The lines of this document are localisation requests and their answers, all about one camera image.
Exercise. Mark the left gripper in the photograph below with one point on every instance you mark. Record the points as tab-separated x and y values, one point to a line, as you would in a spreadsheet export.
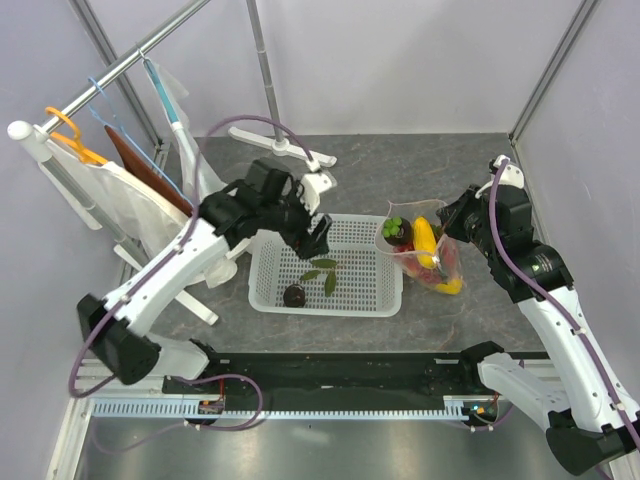
309	246

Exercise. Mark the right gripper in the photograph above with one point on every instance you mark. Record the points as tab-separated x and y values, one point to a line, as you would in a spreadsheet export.
452	214

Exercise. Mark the yellow mango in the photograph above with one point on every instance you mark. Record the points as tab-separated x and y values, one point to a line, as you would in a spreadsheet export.
452	287
425	243

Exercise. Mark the dark mangosteen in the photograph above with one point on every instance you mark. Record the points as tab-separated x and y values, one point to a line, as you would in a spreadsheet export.
294	296

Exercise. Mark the clear zip top bag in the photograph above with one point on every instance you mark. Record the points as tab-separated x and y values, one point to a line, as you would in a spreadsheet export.
410	211

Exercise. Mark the mangosteen with green calyx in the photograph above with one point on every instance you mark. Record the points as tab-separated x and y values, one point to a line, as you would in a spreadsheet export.
397	231

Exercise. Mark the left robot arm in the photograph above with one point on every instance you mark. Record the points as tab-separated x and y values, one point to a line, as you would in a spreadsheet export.
117	327

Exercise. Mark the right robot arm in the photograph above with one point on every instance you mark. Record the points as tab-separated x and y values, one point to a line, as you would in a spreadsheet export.
592	419

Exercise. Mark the white garment bag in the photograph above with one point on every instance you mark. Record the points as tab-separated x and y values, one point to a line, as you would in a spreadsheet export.
125	205

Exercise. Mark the loose green grape leaves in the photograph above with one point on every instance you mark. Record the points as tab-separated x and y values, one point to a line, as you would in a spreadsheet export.
326	268

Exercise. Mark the white plastic basket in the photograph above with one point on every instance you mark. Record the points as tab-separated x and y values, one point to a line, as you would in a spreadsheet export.
368	283

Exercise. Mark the clear plastic garment cover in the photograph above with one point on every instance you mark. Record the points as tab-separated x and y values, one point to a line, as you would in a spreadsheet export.
195	165

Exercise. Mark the rack pole with white foot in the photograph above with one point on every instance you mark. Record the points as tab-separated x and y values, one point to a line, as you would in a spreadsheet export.
279	144

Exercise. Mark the teal and white hanger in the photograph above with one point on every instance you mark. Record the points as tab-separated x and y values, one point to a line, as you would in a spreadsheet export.
185	145

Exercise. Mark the brown wooden hanger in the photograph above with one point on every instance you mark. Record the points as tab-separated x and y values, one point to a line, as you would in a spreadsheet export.
143	171

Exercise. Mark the orange hanger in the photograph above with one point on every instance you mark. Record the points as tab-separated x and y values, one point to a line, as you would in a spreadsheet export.
84	154

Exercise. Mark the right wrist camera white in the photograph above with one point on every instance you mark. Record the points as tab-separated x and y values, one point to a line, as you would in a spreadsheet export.
504	172

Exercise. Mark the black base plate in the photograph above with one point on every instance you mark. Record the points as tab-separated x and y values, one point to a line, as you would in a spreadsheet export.
352	381

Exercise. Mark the light blue cable duct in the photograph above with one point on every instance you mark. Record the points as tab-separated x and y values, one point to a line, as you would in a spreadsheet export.
194	409

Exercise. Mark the blue wire hanger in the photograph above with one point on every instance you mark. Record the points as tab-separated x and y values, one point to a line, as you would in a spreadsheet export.
118	126

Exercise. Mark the silver clothes rack rail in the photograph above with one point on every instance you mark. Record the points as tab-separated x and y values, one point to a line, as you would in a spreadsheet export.
118	66

